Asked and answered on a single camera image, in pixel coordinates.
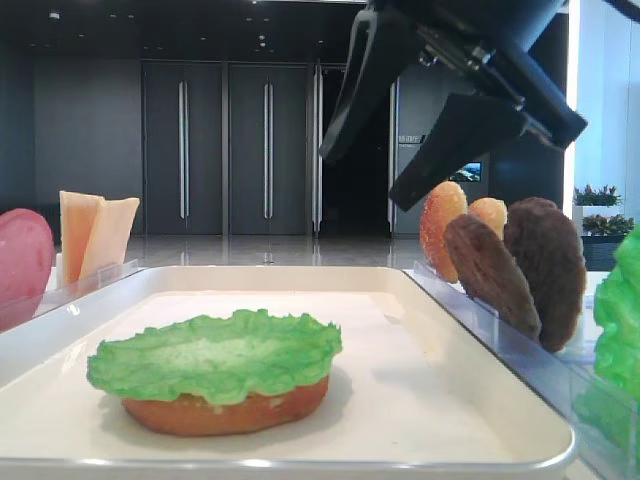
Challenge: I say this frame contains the potted plants in planter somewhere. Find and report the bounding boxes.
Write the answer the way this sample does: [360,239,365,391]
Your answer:
[573,184,635,245]

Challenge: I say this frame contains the dark double doors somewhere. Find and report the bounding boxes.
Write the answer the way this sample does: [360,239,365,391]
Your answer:
[143,61,315,235]

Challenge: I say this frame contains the brown meat patty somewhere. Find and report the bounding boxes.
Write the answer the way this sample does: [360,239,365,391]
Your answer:
[504,197,587,353]
[444,214,542,342]

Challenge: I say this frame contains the pale yellow cheese slice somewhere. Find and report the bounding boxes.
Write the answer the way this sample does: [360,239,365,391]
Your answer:
[79,197,140,279]

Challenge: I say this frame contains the clear patty holder rail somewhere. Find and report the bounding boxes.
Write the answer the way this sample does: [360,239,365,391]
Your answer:
[405,262,639,479]

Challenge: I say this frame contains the green lettuce leaf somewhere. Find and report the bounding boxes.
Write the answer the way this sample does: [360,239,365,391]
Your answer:
[574,229,639,448]
[86,309,343,405]

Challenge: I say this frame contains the front brown meat patty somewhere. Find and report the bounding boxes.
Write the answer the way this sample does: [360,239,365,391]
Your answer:
[444,214,542,342]

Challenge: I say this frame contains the clear left holder rail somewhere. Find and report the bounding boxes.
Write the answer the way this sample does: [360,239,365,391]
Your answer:
[1,259,141,331]

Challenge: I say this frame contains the orange cheese slice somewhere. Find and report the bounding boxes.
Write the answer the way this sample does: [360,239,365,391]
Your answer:
[59,190,104,285]

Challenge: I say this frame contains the bread slice in holder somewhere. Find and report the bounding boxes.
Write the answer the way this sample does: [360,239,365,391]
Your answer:
[420,181,467,283]
[468,197,508,240]

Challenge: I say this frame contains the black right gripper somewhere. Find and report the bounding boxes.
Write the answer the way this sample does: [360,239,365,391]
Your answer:
[319,1,587,211]

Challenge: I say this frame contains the rear brown meat patty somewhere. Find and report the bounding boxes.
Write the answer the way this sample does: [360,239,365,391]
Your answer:
[504,197,587,353]

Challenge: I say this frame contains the white rectangular tray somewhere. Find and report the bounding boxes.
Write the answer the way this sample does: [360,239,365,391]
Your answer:
[1,266,576,479]

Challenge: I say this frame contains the rear bread slice in holder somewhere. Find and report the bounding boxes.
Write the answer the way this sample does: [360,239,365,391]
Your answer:
[468,197,508,240]

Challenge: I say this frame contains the bread slice on tray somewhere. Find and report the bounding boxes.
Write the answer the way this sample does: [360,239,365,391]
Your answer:
[121,377,329,437]

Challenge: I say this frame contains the front bread slice in holder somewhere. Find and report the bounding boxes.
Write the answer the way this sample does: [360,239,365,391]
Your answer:
[420,181,467,283]

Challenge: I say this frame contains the green lettuce leaf in holder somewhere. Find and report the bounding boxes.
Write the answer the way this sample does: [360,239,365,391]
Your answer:
[574,229,639,448]

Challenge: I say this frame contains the small wall screen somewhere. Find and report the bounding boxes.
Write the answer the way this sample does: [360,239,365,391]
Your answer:
[449,162,482,183]

